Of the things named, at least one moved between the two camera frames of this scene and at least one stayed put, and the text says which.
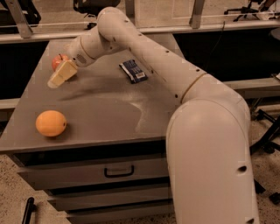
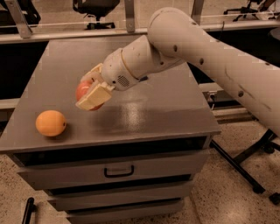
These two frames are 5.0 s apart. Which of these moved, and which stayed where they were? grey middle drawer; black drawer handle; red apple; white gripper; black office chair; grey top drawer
Moved: red apple; white gripper
Stayed: grey middle drawer; grey top drawer; black drawer handle; black office chair
